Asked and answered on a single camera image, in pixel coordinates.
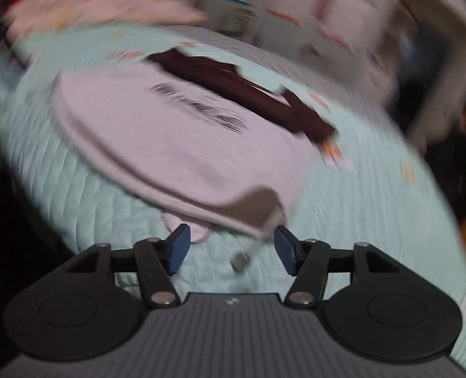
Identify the bee print quilted bedspread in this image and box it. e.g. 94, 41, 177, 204
0, 20, 466, 375

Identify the black clothes pile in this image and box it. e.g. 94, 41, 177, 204
426, 130, 466, 221

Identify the white door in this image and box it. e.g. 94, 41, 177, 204
408, 0, 466, 146

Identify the wardrobe with ring decal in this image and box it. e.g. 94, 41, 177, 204
166, 0, 407, 83

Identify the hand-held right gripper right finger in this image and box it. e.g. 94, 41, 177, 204
274, 224, 401, 310

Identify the brown and grey sweatshirt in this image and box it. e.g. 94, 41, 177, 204
52, 45, 338, 272

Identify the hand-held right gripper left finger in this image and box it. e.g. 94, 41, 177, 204
64, 223, 191, 310

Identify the floral pillow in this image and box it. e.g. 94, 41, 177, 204
5, 0, 206, 36

